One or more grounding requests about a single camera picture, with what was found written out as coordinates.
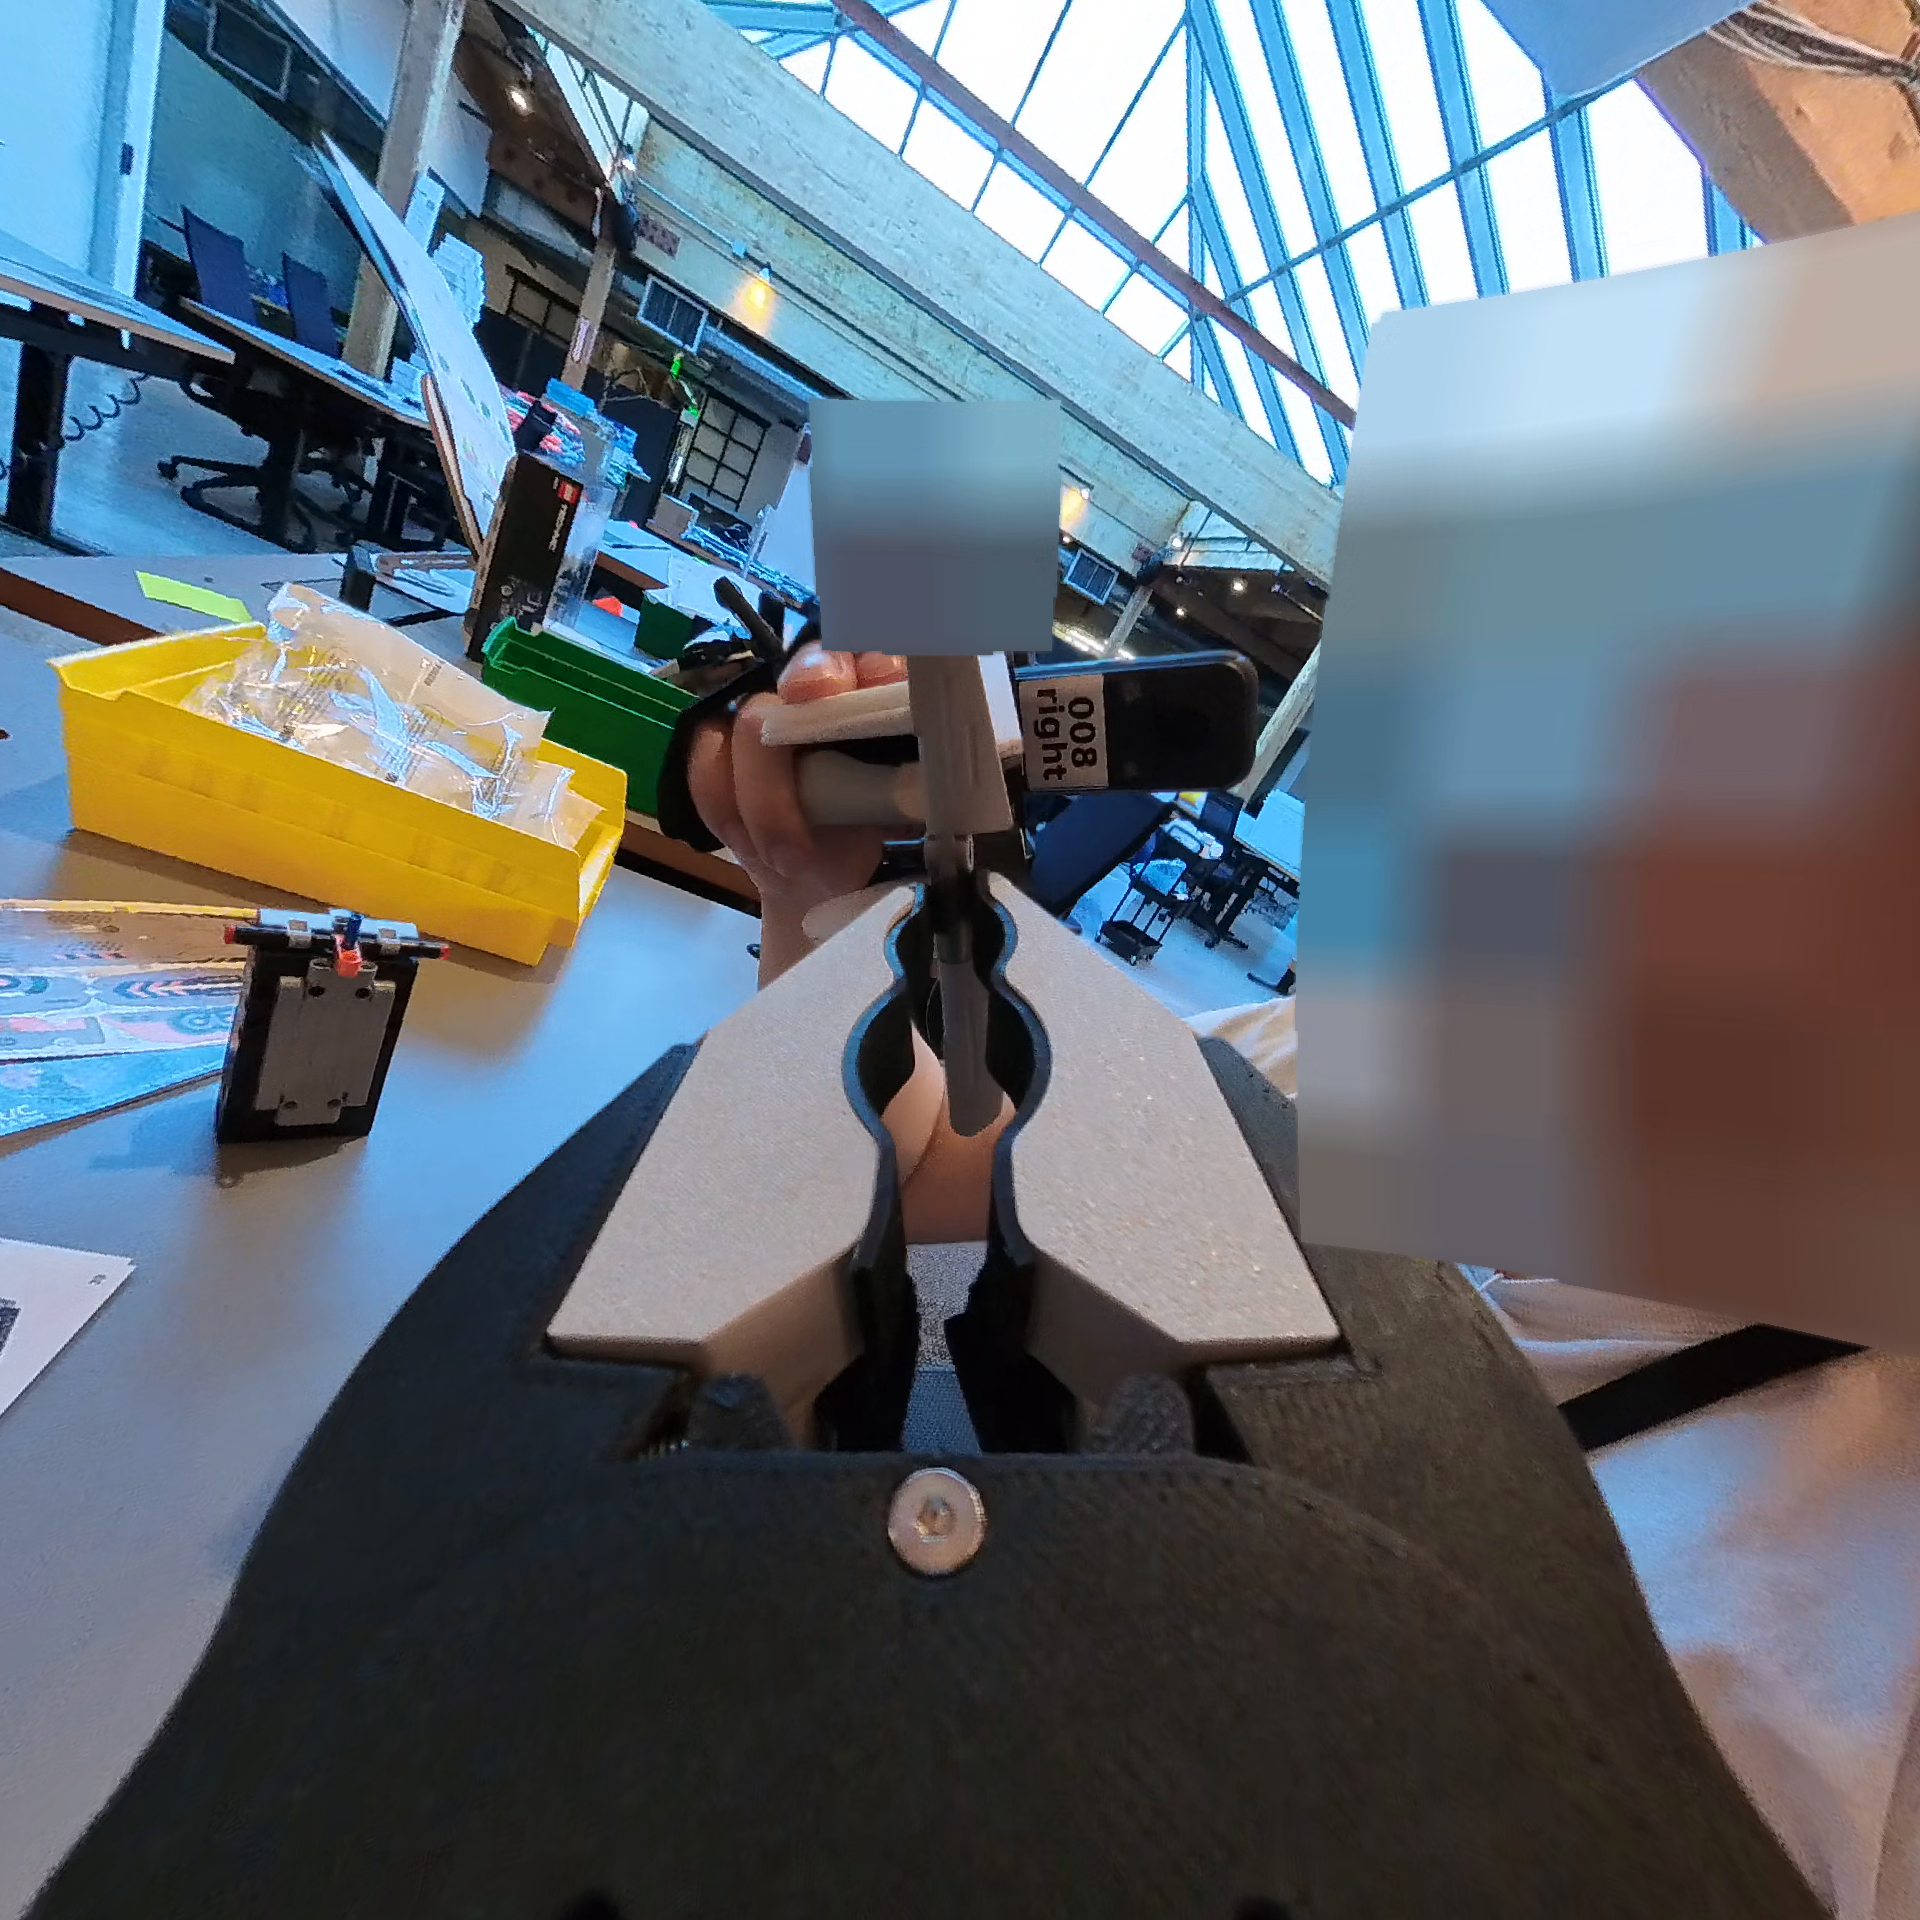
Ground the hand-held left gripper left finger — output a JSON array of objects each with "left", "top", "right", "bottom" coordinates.
[{"left": 549, "top": 883, "right": 921, "bottom": 1453}]

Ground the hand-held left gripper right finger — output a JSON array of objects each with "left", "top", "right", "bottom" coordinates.
[{"left": 959, "top": 879, "right": 1342, "bottom": 1453}]

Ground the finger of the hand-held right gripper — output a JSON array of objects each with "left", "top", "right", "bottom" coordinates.
[{"left": 794, "top": 744, "right": 939, "bottom": 823}]

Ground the grey toy rod assembly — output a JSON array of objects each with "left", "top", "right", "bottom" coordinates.
[{"left": 881, "top": 652, "right": 1025, "bottom": 1136}]

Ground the person's right forearm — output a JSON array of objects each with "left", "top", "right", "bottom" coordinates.
[{"left": 759, "top": 884, "right": 1002, "bottom": 1252}]

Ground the dark office desk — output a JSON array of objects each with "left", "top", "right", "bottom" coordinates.
[{"left": 174, "top": 289, "right": 437, "bottom": 548}]

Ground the grey standing desk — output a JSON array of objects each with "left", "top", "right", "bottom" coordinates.
[{"left": 0, "top": 249, "right": 234, "bottom": 534}]

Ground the person's right hand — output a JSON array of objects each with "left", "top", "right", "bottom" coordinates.
[{"left": 727, "top": 646, "right": 917, "bottom": 906}]

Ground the dark blue chair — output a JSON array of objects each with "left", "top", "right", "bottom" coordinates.
[{"left": 1028, "top": 787, "right": 1178, "bottom": 920}]

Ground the black office chair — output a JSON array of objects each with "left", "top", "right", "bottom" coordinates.
[{"left": 1192, "top": 791, "right": 1299, "bottom": 996}]

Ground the black rolling cart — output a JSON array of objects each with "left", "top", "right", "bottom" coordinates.
[{"left": 1099, "top": 855, "right": 1201, "bottom": 966}]

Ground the green plastic bin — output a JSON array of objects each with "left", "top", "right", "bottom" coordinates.
[{"left": 480, "top": 614, "right": 716, "bottom": 820}]

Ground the black product box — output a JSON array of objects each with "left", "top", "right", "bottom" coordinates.
[{"left": 466, "top": 450, "right": 622, "bottom": 662}]

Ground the black toy motor block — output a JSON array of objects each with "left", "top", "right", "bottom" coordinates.
[{"left": 216, "top": 906, "right": 452, "bottom": 1147}]

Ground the pile of clear plastic bags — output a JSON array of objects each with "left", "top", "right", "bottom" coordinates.
[{"left": 181, "top": 585, "right": 603, "bottom": 829}]

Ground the black tray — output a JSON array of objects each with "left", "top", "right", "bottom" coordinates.
[{"left": 344, "top": 541, "right": 487, "bottom": 620}]

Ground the yellow plastic parts bin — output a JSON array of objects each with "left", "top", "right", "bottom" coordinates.
[{"left": 50, "top": 590, "right": 630, "bottom": 970}]

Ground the white display board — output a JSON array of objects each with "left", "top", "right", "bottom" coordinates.
[{"left": 314, "top": 132, "right": 502, "bottom": 561}]

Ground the white printed paper sheet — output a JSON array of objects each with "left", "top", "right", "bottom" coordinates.
[{"left": 0, "top": 1238, "right": 138, "bottom": 1419}]

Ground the blue office chair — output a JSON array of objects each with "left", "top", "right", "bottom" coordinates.
[
  {"left": 157, "top": 210, "right": 299, "bottom": 526},
  {"left": 277, "top": 256, "right": 376, "bottom": 546}
]

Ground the black strap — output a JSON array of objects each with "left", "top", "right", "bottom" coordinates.
[{"left": 1561, "top": 1322, "right": 1866, "bottom": 1453}]

